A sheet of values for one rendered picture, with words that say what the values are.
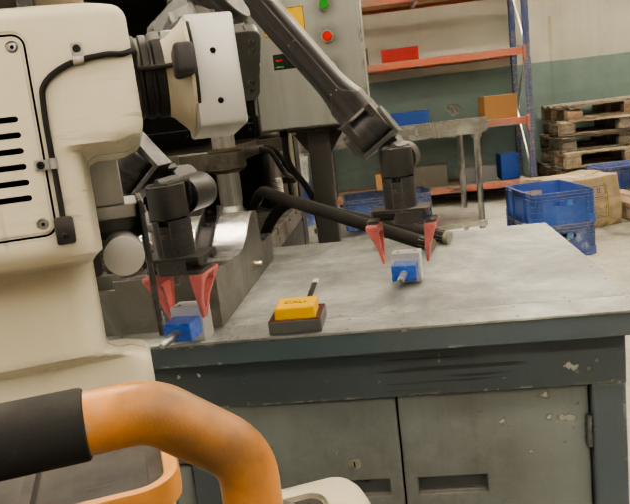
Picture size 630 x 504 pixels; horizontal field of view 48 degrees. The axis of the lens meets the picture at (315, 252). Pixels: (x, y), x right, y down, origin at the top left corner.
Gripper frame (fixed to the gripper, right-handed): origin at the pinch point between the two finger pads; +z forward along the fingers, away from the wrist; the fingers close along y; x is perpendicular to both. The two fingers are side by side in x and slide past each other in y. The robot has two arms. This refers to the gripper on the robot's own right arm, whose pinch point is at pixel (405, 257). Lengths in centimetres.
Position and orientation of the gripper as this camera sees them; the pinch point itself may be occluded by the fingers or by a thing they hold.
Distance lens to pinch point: 127.9
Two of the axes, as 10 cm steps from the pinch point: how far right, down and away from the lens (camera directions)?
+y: -9.6, 0.7, 2.6
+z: 1.2, 9.7, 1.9
